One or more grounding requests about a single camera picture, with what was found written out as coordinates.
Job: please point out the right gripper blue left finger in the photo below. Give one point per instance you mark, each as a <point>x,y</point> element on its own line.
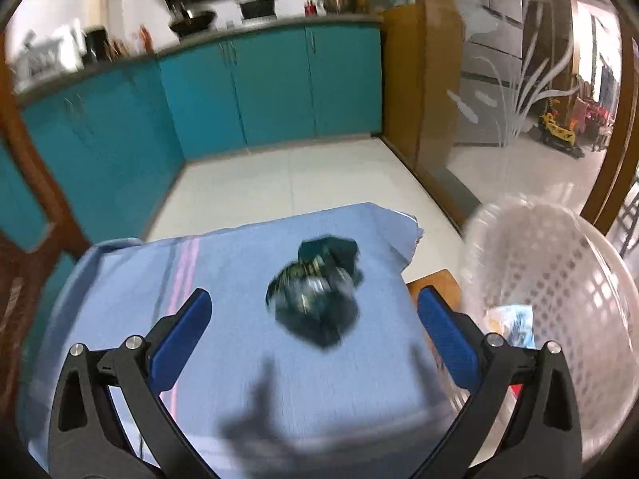
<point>87,438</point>

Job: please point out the white plastic trash basket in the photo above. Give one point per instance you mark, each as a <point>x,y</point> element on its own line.
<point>533,253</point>

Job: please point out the white blue paper cup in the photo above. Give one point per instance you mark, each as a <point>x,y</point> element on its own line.
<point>514,323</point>

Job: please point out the dark green wrapper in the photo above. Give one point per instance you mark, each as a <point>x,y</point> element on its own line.
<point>313,297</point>

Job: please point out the red small bottle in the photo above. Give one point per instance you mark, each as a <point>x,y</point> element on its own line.
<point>310,8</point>

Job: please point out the blue striped cloth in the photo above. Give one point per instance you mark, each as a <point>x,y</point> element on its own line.
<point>256,401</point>

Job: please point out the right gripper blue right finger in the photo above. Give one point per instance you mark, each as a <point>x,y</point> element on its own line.
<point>543,436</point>

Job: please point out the teal kitchen cabinets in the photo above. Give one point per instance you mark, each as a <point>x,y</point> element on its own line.
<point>116,135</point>

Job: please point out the yellow toy vehicle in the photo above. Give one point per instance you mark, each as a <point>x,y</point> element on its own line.
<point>558,138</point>

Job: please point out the black wok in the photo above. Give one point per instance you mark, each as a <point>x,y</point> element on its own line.
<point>185,22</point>

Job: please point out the carved wooden chair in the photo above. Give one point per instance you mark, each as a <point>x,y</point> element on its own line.
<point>37,228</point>

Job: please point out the etched glass sliding door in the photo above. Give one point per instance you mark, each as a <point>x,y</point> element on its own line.
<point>492,67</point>

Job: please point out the black cooking pot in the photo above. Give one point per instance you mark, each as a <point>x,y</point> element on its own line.
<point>256,9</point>

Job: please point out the wooden glass display cabinet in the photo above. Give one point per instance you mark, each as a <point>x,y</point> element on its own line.
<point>403,37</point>

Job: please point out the brown sauce bottle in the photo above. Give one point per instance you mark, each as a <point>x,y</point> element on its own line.
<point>146,39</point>

